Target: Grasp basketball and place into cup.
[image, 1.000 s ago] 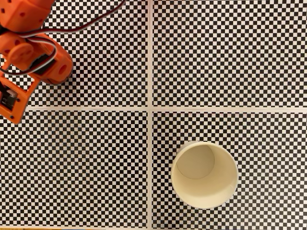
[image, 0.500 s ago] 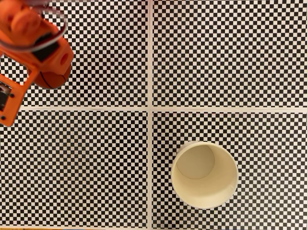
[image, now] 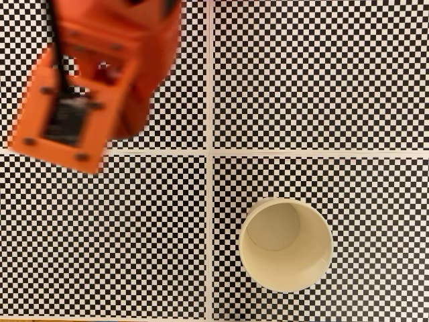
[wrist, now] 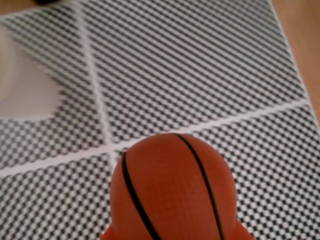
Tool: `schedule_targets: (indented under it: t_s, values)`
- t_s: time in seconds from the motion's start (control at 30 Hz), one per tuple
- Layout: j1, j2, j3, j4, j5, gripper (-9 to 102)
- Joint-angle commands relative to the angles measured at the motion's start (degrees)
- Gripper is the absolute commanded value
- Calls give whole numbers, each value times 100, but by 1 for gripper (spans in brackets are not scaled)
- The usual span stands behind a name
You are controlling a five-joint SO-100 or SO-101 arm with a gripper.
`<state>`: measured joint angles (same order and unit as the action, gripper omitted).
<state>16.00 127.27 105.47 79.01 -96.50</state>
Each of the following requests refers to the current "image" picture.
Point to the cream paper cup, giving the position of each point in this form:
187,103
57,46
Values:
288,265

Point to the black white checkerboard paper sheet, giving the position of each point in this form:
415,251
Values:
335,84
375,218
187,110
100,234

